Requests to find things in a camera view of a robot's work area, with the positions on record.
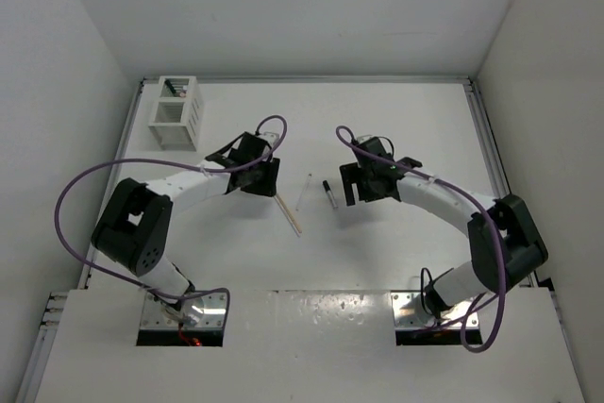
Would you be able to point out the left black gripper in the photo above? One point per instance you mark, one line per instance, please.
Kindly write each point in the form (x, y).
(268, 186)

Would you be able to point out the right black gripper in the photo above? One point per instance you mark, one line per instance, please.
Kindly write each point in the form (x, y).
(352, 174)

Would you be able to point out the tan and white pencil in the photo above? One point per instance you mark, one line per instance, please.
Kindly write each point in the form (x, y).
(288, 214)

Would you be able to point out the thin white liner pen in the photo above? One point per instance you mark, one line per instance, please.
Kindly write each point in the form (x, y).
(303, 192)

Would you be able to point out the clear tube black cap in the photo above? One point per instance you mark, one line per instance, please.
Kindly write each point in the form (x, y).
(330, 194)

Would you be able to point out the dark teal makeup pen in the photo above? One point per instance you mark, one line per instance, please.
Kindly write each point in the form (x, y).
(170, 87)

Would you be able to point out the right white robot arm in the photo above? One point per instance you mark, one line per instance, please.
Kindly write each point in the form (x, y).
(468, 213)

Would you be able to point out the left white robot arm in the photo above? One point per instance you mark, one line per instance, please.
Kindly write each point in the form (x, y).
(134, 225)

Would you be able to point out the white two-slot organizer box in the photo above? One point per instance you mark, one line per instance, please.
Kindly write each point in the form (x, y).
(175, 121)

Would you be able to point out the back aluminium frame rail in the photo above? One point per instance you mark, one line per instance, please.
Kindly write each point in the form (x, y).
(464, 80)

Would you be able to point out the right aluminium frame rail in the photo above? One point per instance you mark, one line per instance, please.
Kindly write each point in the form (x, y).
(495, 162)

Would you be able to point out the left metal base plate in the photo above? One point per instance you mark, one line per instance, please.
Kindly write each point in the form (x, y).
(207, 312)

